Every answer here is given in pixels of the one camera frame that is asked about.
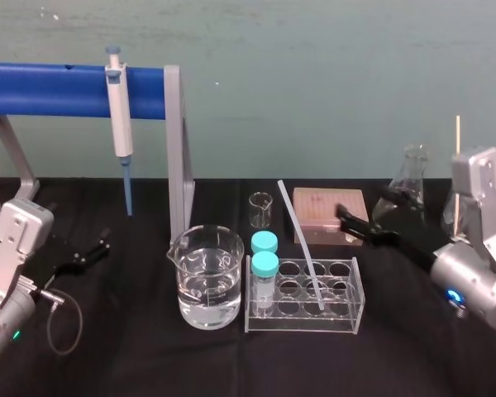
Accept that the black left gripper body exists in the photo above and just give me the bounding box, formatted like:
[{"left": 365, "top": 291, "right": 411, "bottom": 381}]
[{"left": 22, "top": 233, "right": 88, "bottom": 291}]

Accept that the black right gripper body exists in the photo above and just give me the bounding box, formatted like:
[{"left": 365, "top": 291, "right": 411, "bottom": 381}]
[{"left": 369, "top": 229, "right": 438, "bottom": 272}]

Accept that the translucent white stirring rod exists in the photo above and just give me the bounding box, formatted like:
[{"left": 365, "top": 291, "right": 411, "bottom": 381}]
[{"left": 277, "top": 179, "right": 328, "bottom": 312}]

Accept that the pink pipette tip box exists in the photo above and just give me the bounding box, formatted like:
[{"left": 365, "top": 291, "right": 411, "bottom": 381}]
[{"left": 293, "top": 187, "right": 367, "bottom": 246}]

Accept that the small glass flask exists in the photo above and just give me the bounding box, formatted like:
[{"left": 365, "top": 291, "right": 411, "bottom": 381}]
[{"left": 441, "top": 181, "right": 469, "bottom": 242}]

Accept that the glass conical flask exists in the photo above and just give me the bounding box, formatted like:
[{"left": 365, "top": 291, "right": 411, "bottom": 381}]
[{"left": 371, "top": 143, "right": 432, "bottom": 233}]

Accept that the clear acrylic tube rack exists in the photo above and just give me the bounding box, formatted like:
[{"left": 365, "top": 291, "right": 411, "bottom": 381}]
[{"left": 244, "top": 255, "right": 363, "bottom": 336}]

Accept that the teal capped sample tube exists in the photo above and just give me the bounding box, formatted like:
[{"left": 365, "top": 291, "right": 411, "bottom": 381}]
[
  {"left": 250, "top": 231, "right": 279, "bottom": 265},
  {"left": 250, "top": 251, "right": 280, "bottom": 318}
]

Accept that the small empty glass beaker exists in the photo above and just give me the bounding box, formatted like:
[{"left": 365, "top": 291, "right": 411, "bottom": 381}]
[{"left": 248, "top": 192, "right": 274, "bottom": 229}]

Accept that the grey stand support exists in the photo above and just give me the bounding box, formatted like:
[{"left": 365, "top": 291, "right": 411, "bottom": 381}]
[
  {"left": 0, "top": 113, "right": 41, "bottom": 239},
  {"left": 163, "top": 65, "right": 197, "bottom": 249}
]

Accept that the white and blue pipette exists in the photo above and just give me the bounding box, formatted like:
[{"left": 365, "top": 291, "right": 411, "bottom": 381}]
[{"left": 104, "top": 45, "right": 135, "bottom": 217}]

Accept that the large glass beaker with water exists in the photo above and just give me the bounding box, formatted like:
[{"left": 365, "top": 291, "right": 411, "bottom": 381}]
[{"left": 166, "top": 224, "right": 246, "bottom": 330}]

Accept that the black table cloth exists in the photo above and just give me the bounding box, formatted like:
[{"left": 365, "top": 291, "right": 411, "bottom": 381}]
[{"left": 0, "top": 176, "right": 496, "bottom": 397}]

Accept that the thin wooden stick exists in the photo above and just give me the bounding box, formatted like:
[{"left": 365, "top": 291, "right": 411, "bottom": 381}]
[{"left": 454, "top": 115, "right": 461, "bottom": 242}]

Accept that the blue stand bar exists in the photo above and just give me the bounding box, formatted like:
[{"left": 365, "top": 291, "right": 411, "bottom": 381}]
[{"left": 0, "top": 61, "right": 169, "bottom": 120}]

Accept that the thin dark robot cable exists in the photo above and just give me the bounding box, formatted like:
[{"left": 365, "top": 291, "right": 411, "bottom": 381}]
[{"left": 37, "top": 288, "right": 84, "bottom": 356}]

